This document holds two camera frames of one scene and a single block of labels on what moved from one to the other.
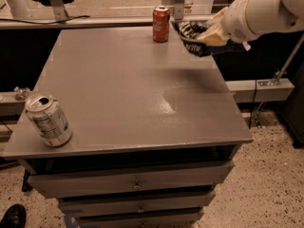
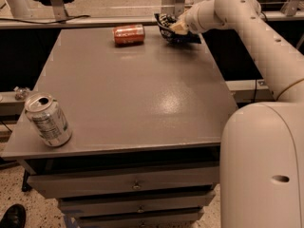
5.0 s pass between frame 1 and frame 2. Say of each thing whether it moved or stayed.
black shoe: stayed
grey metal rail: stayed
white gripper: moved
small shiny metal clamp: stayed
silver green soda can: stayed
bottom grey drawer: stayed
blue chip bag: moved
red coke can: moved
